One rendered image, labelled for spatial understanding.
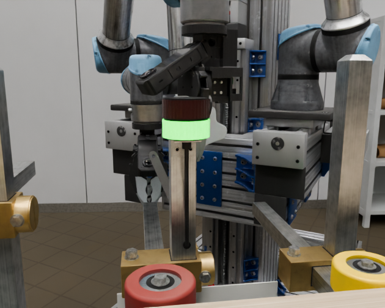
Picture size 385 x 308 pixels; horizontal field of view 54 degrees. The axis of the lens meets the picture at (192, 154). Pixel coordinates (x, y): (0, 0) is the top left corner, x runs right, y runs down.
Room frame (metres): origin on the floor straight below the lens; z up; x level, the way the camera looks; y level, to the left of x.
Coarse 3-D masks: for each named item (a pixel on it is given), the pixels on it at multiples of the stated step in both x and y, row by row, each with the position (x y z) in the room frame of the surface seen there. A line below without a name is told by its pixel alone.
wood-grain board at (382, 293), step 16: (384, 288) 0.38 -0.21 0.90; (192, 304) 0.35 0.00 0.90; (208, 304) 0.35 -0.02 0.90; (224, 304) 0.35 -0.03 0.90; (240, 304) 0.35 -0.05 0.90; (256, 304) 0.35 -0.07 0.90; (272, 304) 0.35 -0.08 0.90; (288, 304) 0.35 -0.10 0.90; (304, 304) 0.35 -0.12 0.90; (320, 304) 0.35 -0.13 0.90; (336, 304) 0.35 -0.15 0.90; (352, 304) 0.35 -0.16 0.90; (368, 304) 0.35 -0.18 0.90; (384, 304) 0.35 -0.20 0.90
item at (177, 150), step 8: (168, 120) 0.46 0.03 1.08; (176, 120) 0.45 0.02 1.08; (184, 120) 0.45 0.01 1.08; (192, 120) 0.45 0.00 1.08; (200, 120) 0.45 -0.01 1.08; (176, 144) 0.50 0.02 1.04; (184, 144) 0.46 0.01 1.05; (192, 144) 0.50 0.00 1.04; (176, 152) 0.50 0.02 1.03; (184, 152) 0.50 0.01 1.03; (192, 152) 0.50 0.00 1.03
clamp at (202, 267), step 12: (144, 252) 0.53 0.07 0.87; (156, 252) 0.53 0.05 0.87; (168, 252) 0.53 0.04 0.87; (204, 252) 0.53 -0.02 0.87; (132, 264) 0.49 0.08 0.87; (144, 264) 0.49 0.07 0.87; (180, 264) 0.50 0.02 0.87; (192, 264) 0.50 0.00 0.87; (204, 264) 0.51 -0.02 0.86; (204, 276) 0.50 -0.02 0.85
